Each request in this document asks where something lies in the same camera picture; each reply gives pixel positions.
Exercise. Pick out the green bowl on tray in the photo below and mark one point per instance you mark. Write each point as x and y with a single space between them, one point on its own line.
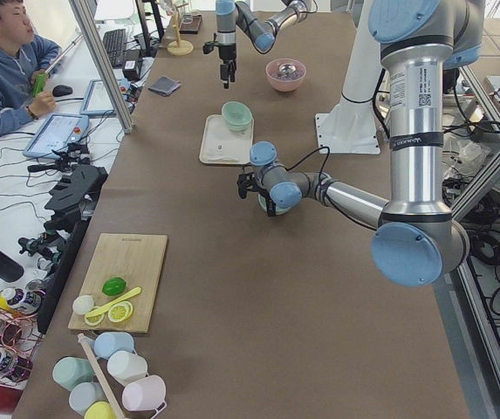
237 122

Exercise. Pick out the wooden cutting board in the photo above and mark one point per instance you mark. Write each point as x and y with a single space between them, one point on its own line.
128 267

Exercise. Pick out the lemon slice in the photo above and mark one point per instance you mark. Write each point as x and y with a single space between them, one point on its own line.
120 312
93 318

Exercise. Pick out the person in blue hoodie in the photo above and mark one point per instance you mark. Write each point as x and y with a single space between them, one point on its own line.
23 56

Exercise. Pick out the yellow sauce bottle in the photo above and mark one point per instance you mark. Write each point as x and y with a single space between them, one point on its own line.
21 300

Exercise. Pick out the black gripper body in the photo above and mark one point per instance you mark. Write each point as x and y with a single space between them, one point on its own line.
270 205
226 51

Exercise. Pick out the yellow cup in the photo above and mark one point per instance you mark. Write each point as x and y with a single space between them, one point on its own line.
100 410

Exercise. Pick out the pink cup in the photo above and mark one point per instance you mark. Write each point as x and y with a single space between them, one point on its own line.
148 393

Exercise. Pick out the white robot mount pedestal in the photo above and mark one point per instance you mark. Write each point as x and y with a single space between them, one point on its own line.
350 127

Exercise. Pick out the green lime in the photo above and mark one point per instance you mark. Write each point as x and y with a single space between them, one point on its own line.
114 286

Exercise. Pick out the yellow plastic knife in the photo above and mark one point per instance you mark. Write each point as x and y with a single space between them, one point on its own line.
106 307

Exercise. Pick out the black keyboard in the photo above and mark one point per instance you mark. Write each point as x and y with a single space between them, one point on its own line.
114 42

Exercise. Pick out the green bowl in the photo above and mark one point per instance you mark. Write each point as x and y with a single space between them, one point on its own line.
280 210
237 122

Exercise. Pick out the white garlic bulb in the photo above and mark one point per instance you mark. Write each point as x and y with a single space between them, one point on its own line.
83 304

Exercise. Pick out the blue teach pendant tablet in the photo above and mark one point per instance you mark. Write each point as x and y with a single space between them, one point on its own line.
56 133

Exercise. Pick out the wooden cup rack stick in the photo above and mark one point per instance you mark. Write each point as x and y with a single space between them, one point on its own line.
107 390

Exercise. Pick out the black gripper stand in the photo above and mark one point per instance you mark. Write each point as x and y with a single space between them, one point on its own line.
70 192

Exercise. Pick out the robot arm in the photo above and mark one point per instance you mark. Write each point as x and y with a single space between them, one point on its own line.
232 15
415 239

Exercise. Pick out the cream rabbit tray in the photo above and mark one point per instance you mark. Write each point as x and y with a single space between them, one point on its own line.
224 147

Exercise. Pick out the grey blue cup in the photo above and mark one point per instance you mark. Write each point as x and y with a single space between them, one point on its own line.
84 395

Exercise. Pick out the green cup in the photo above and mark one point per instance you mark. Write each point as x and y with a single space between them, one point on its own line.
69 372

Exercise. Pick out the black computer mouse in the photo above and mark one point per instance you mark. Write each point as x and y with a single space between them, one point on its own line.
61 90

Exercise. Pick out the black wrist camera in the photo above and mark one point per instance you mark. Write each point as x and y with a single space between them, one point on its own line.
247 183
209 46

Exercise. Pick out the pink bowl with ice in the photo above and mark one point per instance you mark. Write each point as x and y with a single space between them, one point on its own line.
285 85

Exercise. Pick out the white cup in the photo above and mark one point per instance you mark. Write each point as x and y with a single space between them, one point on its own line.
126 367

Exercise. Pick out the green bowl end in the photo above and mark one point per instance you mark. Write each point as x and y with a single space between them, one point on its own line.
235 107

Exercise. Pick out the dark wooden tray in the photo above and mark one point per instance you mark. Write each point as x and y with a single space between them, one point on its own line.
190 24

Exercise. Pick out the grey folded cloth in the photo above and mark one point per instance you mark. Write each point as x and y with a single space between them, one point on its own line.
164 86

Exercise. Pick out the wooden banana stand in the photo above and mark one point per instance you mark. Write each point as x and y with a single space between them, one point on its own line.
178 46

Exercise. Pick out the metal ice scoop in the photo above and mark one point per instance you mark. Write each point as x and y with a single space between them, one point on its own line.
286 70

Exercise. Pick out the aluminium frame post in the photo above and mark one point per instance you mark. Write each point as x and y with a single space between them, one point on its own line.
102 63

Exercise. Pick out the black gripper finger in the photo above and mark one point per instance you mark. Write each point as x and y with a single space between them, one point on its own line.
224 75
271 208
232 71

